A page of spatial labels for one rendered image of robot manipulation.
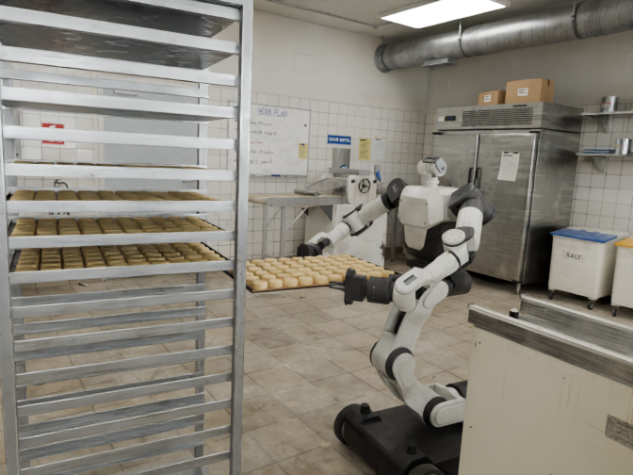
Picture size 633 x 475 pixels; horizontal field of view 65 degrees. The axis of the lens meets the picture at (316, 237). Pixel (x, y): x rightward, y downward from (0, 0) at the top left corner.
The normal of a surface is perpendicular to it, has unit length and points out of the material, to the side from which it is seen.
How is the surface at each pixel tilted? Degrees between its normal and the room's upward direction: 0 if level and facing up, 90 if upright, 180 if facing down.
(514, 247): 90
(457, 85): 90
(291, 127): 90
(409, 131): 90
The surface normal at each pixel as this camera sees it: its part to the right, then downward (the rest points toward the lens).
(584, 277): -0.78, 0.11
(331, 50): 0.57, 0.16
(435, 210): -0.29, 0.07
